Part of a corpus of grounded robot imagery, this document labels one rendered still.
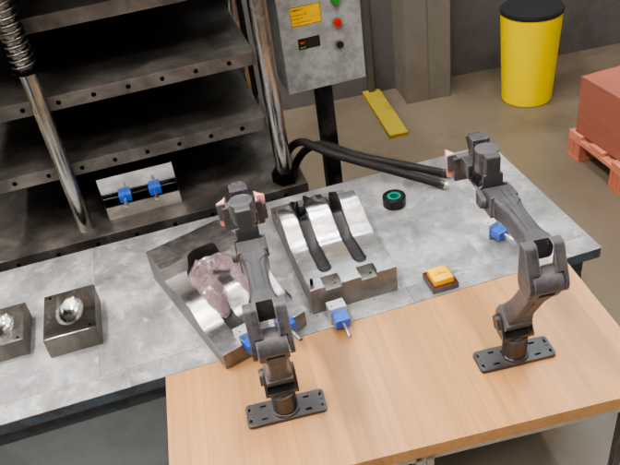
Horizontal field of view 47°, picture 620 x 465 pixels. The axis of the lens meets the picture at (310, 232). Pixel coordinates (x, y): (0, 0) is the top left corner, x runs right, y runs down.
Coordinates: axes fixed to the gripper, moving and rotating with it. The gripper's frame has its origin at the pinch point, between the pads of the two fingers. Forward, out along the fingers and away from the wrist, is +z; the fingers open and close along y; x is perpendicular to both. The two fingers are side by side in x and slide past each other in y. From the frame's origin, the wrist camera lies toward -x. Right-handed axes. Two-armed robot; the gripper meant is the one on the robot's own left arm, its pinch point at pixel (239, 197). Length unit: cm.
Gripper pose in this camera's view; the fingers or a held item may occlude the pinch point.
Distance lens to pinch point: 186.1
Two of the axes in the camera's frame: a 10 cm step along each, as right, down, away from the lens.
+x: 1.3, 8.1, 5.7
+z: -1.9, -5.5, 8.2
